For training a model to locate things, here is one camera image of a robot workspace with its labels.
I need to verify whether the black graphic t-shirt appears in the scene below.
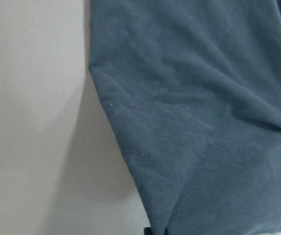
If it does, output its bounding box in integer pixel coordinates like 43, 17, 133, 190
89, 0, 281, 235

